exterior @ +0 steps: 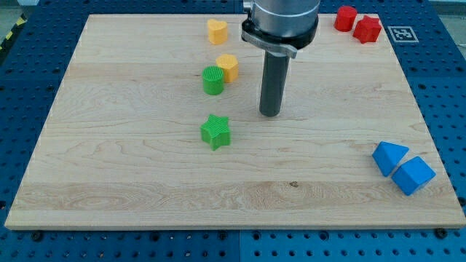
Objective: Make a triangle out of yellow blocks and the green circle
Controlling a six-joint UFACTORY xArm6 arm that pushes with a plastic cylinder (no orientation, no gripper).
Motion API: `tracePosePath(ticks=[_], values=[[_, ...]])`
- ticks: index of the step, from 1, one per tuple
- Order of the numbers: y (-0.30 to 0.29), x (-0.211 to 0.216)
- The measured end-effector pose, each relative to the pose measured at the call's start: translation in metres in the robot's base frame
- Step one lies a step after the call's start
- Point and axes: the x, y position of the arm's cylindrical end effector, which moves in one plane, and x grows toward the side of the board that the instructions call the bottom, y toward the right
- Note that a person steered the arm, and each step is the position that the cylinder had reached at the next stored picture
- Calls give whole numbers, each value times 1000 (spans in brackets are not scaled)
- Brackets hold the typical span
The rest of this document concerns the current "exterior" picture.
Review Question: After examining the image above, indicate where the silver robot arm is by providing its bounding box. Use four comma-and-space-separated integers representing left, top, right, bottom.
241, 0, 320, 59

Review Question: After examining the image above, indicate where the blue triangle block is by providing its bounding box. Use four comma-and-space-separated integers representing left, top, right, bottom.
372, 141, 409, 177

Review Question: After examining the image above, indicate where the green star block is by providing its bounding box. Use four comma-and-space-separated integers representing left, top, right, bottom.
200, 114, 231, 151

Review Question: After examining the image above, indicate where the green cylinder block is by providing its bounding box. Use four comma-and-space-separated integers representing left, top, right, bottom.
202, 65, 224, 95

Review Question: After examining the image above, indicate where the yellow pentagon block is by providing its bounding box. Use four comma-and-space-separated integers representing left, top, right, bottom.
216, 54, 239, 83

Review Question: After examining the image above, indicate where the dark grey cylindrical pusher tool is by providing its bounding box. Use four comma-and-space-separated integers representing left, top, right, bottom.
259, 52, 289, 117

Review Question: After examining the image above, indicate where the light wooden board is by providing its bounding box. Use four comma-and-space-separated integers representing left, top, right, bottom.
5, 14, 465, 230

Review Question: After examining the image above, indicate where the yellow heart block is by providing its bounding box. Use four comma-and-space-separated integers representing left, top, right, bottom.
207, 19, 228, 45

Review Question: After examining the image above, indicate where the red cylinder block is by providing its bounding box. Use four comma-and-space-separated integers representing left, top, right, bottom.
333, 6, 358, 32

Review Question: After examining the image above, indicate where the red star block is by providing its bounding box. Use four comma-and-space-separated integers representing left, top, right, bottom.
352, 15, 382, 44

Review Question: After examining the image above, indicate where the blue cube block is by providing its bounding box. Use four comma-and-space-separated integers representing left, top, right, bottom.
392, 156, 436, 196

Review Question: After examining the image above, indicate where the white fiducial marker tag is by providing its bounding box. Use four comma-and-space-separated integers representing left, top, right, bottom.
387, 25, 419, 43

